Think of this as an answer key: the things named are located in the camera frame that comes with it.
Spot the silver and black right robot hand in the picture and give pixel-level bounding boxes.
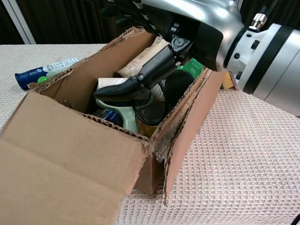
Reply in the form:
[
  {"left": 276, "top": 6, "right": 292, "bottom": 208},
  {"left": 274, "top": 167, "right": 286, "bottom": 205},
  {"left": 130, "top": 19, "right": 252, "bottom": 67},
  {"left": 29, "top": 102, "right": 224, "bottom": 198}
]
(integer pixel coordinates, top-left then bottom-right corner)
[{"left": 93, "top": 0, "right": 246, "bottom": 104}]

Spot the taped brown cardboard box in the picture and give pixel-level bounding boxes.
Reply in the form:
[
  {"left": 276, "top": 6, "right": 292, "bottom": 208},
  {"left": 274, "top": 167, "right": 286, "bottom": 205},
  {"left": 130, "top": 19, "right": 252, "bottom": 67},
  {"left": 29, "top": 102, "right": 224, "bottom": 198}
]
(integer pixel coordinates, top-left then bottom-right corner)
[{"left": 0, "top": 26, "right": 225, "bottom": 225}]

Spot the green snack packet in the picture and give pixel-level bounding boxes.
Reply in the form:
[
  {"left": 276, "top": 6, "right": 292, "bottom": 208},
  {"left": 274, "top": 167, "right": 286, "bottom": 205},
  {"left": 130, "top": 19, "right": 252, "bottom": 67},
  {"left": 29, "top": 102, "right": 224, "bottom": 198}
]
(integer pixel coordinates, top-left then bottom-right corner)
[{"left": 177, "top": 58, "right": 206, "bottom": 80}]

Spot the yellow and green sponge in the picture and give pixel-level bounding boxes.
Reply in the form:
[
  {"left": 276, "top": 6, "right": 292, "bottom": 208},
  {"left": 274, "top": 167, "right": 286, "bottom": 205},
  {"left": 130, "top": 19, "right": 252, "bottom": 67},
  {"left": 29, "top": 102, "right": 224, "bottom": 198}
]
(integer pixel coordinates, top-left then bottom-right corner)
[{"left": 221, "top": 72, "right": 235, "bottom": 90}]

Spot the beige snack packet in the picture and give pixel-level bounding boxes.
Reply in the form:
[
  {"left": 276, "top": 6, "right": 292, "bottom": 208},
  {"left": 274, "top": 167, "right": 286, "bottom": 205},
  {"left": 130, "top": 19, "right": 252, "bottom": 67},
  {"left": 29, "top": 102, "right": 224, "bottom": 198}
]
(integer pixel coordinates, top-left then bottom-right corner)
[{"left": 116, "top": 36, "right": 169, "bottom": 78}]

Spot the black mesh pen holder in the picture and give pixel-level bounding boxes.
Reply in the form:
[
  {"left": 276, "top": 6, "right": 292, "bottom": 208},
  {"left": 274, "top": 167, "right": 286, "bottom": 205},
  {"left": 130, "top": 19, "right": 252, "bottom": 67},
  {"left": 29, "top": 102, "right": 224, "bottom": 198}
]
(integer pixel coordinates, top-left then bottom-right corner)
[{"left": 132, "top": 70, "right": 195, "bottom": 126}]

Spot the white paper packet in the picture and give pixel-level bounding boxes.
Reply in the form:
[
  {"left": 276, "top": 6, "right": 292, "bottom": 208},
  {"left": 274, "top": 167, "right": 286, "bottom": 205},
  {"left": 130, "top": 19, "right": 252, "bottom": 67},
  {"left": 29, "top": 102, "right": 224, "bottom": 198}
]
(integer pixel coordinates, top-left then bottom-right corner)
[{"left": 97, "top": 77, "right": 129, "bottom": 91}]

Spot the dark blue labelled bottle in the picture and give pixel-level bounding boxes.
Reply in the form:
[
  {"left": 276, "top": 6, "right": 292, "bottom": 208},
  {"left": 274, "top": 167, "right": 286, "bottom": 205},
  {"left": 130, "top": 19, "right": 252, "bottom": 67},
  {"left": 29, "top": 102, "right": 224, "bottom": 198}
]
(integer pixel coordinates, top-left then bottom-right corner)
[{"left": 92, "top": 109, "right": 124, "bottom": 126}]

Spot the white waffle tablecloth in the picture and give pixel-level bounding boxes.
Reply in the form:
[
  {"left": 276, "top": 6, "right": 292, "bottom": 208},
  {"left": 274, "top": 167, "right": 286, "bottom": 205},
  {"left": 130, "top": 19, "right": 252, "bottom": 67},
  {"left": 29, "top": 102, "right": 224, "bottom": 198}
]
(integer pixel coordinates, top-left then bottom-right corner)
[{"left": 0, "top": 43, "right": 300, "bottom": 225}]

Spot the bottle with green cap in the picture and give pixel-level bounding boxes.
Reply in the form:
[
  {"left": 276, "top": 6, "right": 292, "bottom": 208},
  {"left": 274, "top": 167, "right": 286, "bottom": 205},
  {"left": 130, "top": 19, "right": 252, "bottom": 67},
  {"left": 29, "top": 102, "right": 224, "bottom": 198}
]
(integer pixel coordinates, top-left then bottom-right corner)
[{"left": 36, "top": 75, "right": 53, "bottom": 83}]

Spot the white tube with blue cap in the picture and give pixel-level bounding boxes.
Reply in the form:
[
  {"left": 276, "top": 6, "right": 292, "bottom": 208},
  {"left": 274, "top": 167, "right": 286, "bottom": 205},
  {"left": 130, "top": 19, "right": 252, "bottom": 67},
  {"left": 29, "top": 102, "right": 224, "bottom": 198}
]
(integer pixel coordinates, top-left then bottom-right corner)
[{"left": 14, "top": 57, "right": 80, "bottom": 91}]

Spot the light green plastic handle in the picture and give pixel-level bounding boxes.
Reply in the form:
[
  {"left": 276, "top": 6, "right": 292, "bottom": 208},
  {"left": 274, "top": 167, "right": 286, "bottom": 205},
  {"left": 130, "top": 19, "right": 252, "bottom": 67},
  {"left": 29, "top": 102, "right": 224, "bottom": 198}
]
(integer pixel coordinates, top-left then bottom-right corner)
[{"left": 95, "top": 97, "right": 139, "bottom": 133}]

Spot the white frame post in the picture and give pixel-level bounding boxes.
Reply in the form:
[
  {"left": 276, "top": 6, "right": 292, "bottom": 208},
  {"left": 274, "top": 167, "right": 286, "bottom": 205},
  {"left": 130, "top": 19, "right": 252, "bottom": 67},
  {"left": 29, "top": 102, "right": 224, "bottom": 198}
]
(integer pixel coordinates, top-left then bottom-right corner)
[{"left": 2, "top": 0, "right": 37, "bottom": 45}]

